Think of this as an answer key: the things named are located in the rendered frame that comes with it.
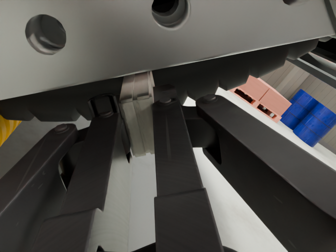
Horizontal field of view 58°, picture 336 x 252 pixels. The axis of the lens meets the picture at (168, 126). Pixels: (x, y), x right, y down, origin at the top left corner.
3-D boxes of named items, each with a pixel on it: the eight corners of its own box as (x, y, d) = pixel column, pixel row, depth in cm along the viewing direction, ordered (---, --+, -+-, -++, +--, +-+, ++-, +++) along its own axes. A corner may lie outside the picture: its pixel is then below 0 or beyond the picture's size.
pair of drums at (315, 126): (290, 125, 729) (315, 98, 703) (317, 151, 636) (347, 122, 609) (271, 112, 701) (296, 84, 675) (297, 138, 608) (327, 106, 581)
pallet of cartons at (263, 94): (258, 103, 683) (272, 87, 667) (279, 125, 600) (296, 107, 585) (214, 74, 627) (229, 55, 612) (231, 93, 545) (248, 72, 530)
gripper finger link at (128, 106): (148, 156, 15) (133, 159, 15) (147, 101, 21) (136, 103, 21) (134, 98, 13) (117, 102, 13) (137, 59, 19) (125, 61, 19)
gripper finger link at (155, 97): (154, 127, 12) (228, 113, 12) (151, 86, 17) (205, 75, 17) (161, 158, 13) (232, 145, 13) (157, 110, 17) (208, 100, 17)
